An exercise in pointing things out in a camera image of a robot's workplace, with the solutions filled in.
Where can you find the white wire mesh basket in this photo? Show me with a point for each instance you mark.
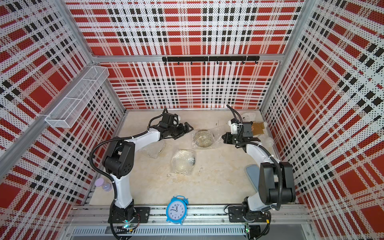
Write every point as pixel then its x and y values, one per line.
pixel 69 109

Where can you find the bubble wrapped plate left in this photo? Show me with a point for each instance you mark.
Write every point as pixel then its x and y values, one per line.
pixel 153 150

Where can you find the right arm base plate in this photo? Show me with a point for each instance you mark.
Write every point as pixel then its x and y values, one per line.
pixel 237 213

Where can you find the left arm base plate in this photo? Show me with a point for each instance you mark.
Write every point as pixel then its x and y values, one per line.
pixel 133 215

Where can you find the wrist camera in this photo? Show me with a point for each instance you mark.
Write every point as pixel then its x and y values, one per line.
pixel 169 119
pixel 234 126

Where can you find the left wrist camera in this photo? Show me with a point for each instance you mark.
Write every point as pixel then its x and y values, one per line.
pixel 169 119

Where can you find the yellow patterned plate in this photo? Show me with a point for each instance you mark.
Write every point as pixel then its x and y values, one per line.
pixel 203 139

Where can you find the grey blue oval dish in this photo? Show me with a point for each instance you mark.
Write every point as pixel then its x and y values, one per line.
pixel 253 173

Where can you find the white teddy bear brown shirt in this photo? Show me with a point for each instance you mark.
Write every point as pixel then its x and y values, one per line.
pixel 259 127

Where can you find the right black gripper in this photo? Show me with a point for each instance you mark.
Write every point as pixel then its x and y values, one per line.
pixel 227 140

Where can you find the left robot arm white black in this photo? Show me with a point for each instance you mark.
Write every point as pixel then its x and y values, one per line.
pixel 120 156

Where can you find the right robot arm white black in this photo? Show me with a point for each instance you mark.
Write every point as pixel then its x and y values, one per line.
pixel 273 179

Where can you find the blue alarm clock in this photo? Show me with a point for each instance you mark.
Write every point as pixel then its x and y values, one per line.
pixel 177 209

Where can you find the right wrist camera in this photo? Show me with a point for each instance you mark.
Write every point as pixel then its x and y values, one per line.
pixel 234 126

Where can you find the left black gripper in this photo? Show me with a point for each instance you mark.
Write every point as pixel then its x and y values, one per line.
pixel 181 131

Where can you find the black hook rail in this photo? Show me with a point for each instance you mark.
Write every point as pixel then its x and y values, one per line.
pixel 211 59

